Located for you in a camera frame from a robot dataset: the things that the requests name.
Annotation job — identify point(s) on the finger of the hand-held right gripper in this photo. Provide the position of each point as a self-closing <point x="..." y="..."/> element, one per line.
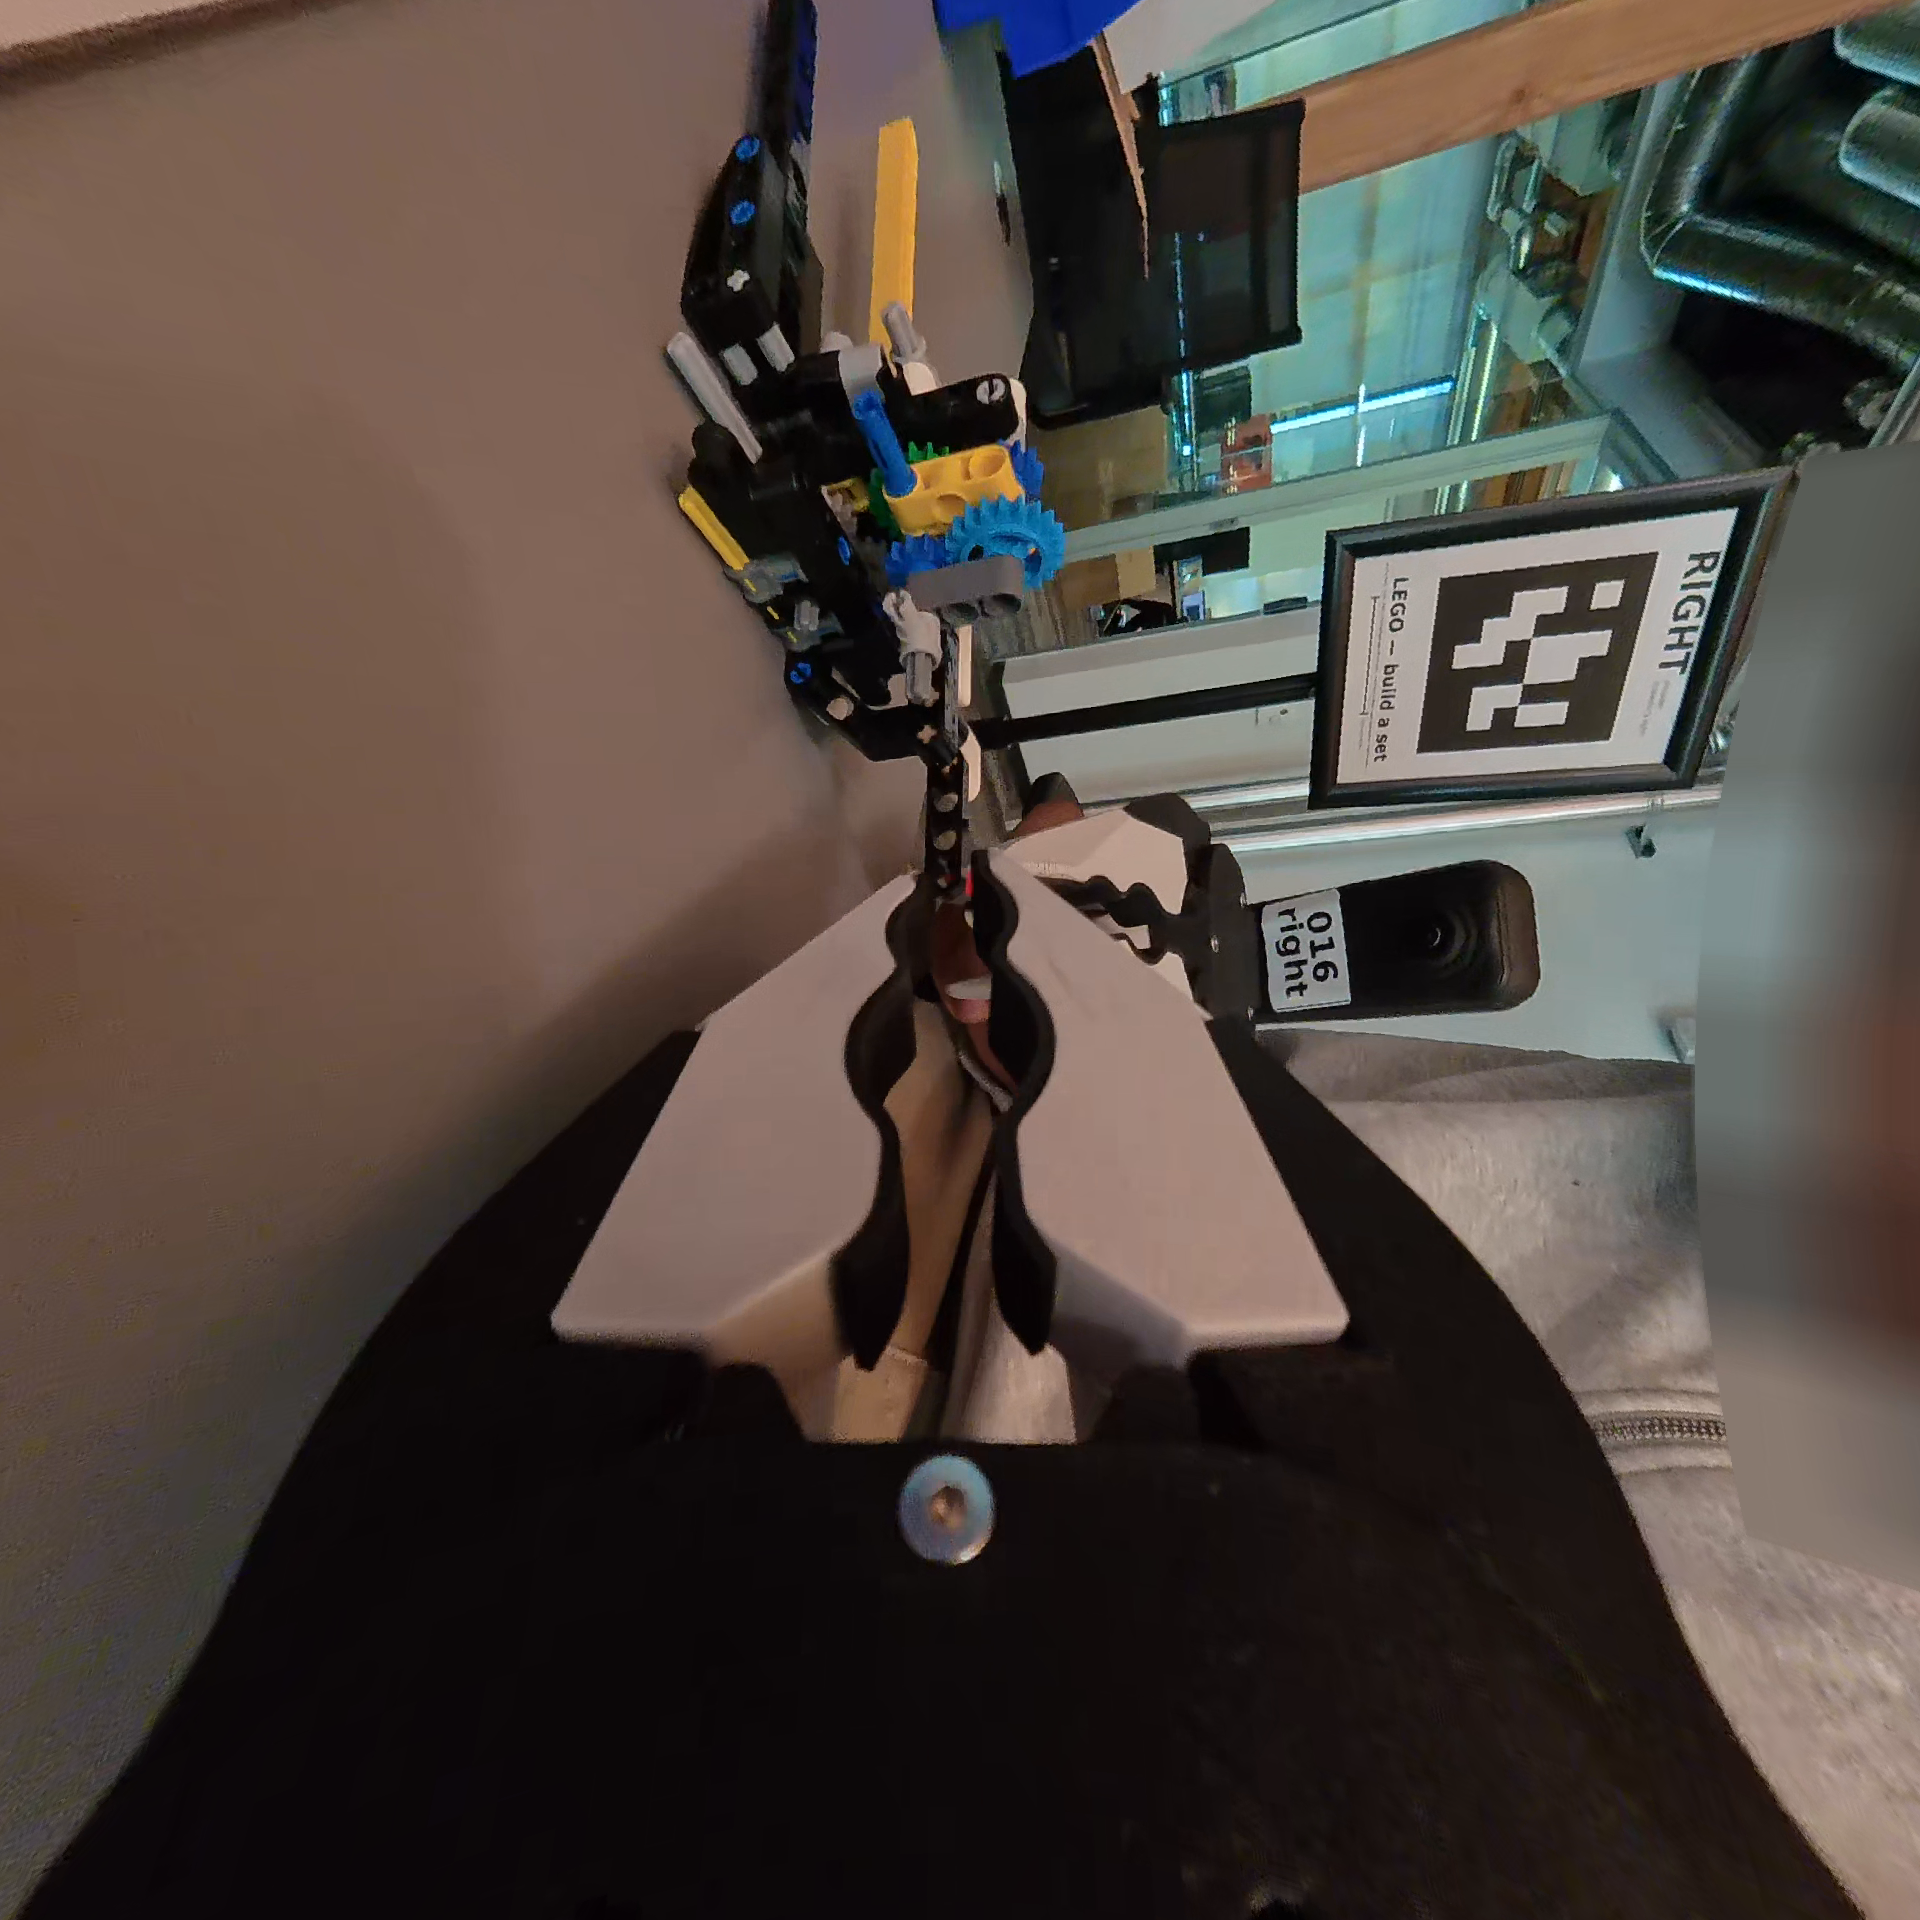
<point x="1085" y="849"/>

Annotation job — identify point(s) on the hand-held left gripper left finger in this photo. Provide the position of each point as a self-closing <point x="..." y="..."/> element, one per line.
<point x="705" y="1186"/>

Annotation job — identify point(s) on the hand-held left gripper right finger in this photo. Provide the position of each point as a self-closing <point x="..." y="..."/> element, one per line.
<point x="1171" y="1186"/>

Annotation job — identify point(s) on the black lego beam red pin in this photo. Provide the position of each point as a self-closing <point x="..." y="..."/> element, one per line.
<point x="945" y="826"/>

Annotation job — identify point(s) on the black lego model blue gears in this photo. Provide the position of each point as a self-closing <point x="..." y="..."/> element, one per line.
<point x="796" y="451"/>

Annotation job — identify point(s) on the person's right hand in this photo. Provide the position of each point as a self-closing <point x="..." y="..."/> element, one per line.
<point x="965" y="961"/>

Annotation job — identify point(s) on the grey zip hoodie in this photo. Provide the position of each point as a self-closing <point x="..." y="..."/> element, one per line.
<point x="1500" y="1201"/>

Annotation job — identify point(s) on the framed marker sign with pole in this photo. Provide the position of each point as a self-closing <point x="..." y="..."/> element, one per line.
<point x="1530" y="645"/>

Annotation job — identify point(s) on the black monitor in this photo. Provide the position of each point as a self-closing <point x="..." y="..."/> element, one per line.
<point x="1202" y="241"/>

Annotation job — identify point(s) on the silver ventilation ducts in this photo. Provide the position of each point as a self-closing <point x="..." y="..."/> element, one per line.
<point x="1771" y="196"/>

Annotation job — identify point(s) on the blue plastic bin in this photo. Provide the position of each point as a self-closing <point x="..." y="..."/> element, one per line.
<point x="1020" y="30"/>

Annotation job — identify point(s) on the light wooden beam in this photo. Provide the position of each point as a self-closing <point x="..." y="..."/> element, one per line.
<point x="1500" y="90"/>

